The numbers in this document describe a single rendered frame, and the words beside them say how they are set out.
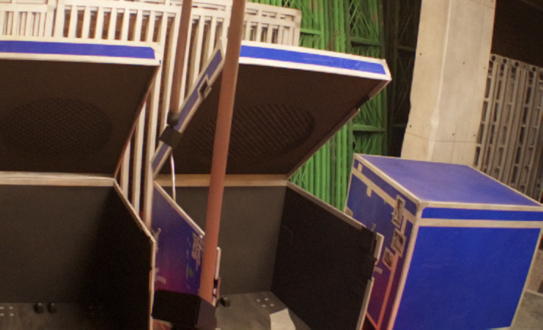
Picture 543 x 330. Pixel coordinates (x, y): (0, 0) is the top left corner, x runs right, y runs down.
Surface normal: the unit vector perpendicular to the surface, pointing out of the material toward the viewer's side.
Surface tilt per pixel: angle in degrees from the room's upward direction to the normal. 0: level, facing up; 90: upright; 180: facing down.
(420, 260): 90
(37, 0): 87
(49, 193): 90
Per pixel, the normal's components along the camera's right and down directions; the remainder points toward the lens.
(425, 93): -0.85, 0.00
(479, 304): 0.17, 0.23
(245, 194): 0.44, 0.25
